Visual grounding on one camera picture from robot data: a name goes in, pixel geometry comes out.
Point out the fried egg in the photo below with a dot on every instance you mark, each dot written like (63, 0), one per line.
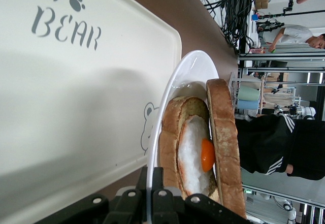
(191, 153)

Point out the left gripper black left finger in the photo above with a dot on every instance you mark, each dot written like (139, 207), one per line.
(132, 206)

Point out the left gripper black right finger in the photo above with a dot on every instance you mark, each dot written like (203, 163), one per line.
(162, 206)

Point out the round white plate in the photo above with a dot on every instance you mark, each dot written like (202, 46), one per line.
(193, 69)

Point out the light blue cup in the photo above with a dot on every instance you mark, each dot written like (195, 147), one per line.
(247, 105)

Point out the person in white shirt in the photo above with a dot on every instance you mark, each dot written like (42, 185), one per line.
(297, 34)

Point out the pale green cup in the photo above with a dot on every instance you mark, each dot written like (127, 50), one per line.
(248, 93)

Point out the metal shelf frame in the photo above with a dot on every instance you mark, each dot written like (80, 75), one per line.
(279, 59)

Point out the person in black tracksuit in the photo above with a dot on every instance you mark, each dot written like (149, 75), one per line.
(279, 147)

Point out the brown bread slice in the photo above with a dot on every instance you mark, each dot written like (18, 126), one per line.
(168, 132)
(226, 145)

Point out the background white robot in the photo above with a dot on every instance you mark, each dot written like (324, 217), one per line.
(308, 112)

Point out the cream bear print tray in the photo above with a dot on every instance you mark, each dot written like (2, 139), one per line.
(76, 94)

